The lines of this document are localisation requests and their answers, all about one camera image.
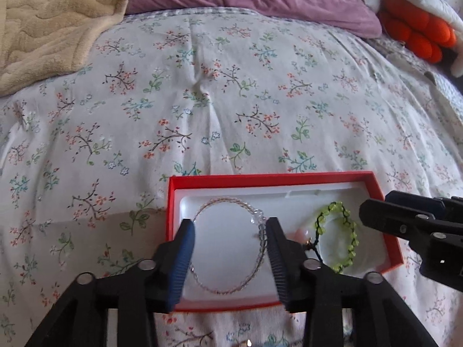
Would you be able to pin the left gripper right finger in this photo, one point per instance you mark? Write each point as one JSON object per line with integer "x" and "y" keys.
{"x": 295, "y": 283}

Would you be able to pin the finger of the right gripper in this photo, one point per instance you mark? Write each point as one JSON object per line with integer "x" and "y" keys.
{"x": 439, "y": 207}
{"x": 396, "y": 220}

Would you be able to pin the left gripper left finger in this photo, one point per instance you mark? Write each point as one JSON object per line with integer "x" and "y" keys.
{"x": 172, "y": 267}

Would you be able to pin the red jewelry box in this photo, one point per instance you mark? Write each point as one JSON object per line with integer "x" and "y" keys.
{"x": 305, "y": 241}

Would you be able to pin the floral bed sheet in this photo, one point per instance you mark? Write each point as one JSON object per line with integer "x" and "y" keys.
{"x": 86, "y": 157}

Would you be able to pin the orange plush toy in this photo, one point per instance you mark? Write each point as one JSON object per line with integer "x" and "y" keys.
{"x": 424, "y": 34}

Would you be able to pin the beige fleece blanket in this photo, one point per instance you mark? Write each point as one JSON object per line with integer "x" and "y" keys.
{"x": 46, "y": 38}

